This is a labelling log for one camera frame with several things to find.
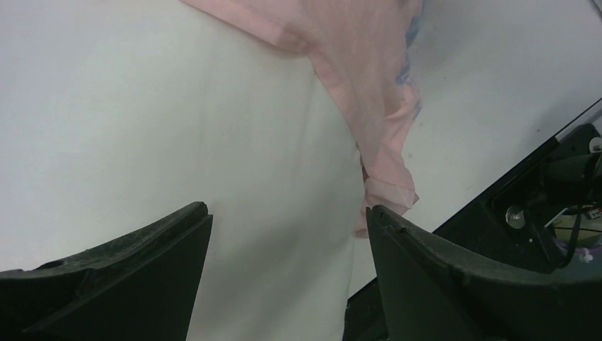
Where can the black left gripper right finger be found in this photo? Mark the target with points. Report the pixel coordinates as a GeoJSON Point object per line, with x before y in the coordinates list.
{"type": "Point", "coordinates": [433, 289]}

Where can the purple pink printed pillowcase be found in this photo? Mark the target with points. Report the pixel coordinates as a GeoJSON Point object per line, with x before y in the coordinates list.
{"type": "Point", "coordinates": [367, 94]}

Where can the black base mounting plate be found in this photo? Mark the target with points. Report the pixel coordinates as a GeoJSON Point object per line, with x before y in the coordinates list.
{"type": "Point", "coordinates": [543, 215]}

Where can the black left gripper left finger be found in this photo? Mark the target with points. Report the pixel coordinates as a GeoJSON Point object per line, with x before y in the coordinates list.
{"type": "Point", "coordinates": [140, 286]}

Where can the white pillow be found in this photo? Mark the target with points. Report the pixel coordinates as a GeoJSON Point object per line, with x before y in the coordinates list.
{"type": "Point", "coordinates": [116, 113]}

